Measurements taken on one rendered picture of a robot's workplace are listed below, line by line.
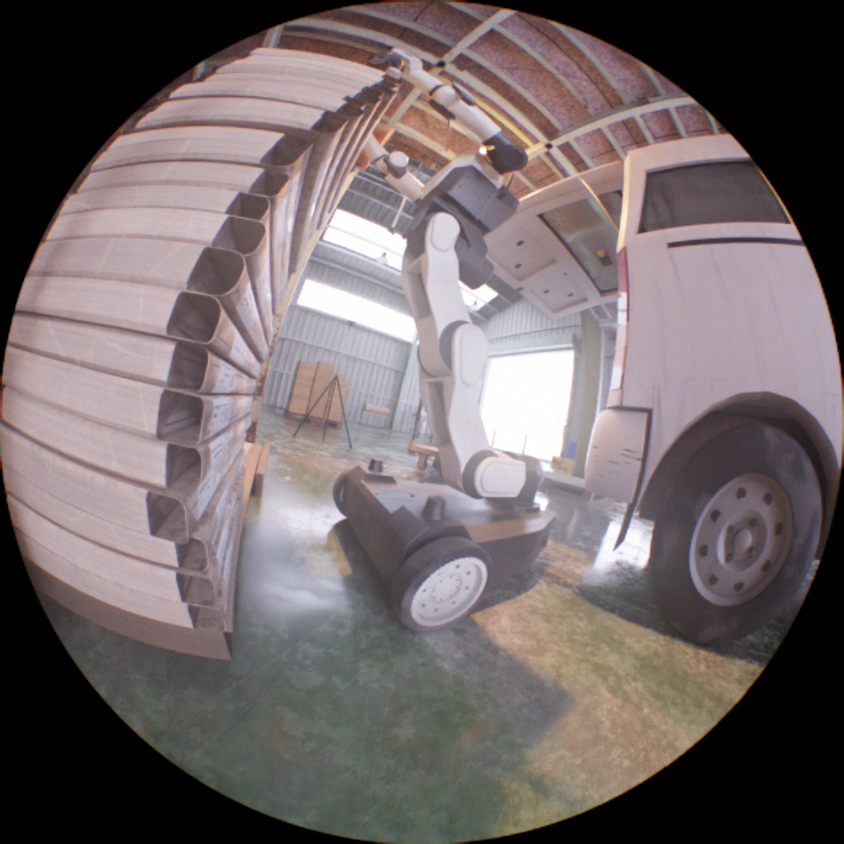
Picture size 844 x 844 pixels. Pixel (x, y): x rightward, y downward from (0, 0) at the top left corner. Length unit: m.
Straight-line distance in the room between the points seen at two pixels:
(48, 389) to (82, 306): 0.09
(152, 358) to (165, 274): 0.07
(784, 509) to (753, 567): 0.15
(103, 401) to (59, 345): 0.12
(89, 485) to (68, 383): 0.10
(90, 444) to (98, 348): 0.09
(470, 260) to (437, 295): 0.19
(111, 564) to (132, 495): 0.11
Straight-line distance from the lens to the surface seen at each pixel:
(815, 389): 0.85
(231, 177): 0.36
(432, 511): 0.48
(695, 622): 0.81
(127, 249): 0.33
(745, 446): 0.74
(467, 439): 0.67
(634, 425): 0.72
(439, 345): 0.62
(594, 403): 4.77
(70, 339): 0.36
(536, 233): 1.91
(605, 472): 0.73
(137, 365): 0.28
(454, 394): 0.60
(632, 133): 2.81
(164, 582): 0.33
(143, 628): 0.47
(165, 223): 0.33
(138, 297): 0.28
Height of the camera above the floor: 0.38
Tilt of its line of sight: 1 degrees up
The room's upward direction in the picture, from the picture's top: 12 degrees clockwise
